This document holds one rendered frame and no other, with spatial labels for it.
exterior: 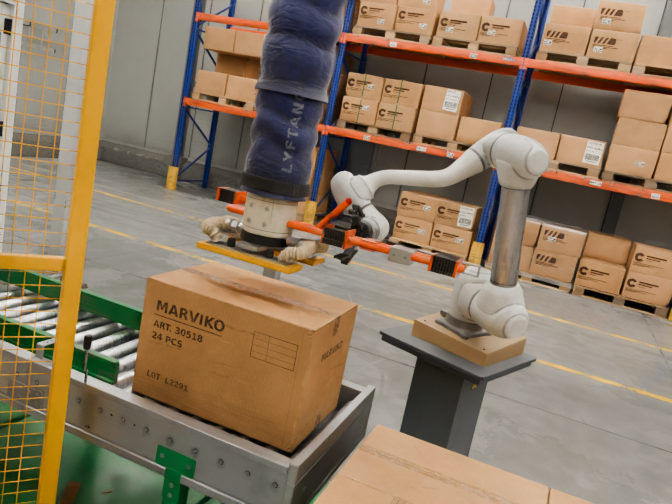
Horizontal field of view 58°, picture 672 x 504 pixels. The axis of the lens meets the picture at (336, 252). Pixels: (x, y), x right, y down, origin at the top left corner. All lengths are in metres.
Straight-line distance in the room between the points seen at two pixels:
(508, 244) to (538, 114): 8.08
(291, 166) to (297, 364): 0.61
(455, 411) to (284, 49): 1.55
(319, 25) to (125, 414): 1.32
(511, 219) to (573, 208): 7.99
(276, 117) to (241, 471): 1.05
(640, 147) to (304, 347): 7.56
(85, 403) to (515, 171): 1.62
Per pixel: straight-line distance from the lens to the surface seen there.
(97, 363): 2.22
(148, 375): 2.12
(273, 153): 1.89
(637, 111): 9.00
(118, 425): 2.08
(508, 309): 2.32
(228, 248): 1.95
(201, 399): 2.03
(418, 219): 9.24
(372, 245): 1.85
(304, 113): 1.90
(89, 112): 1.85
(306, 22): 1.90
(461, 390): 2.55
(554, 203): 10.24
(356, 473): 1.93
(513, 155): 2.18
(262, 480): 1.85
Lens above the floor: 1.51
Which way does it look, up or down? 11 degrees down
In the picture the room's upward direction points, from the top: 11 degrees clockwise
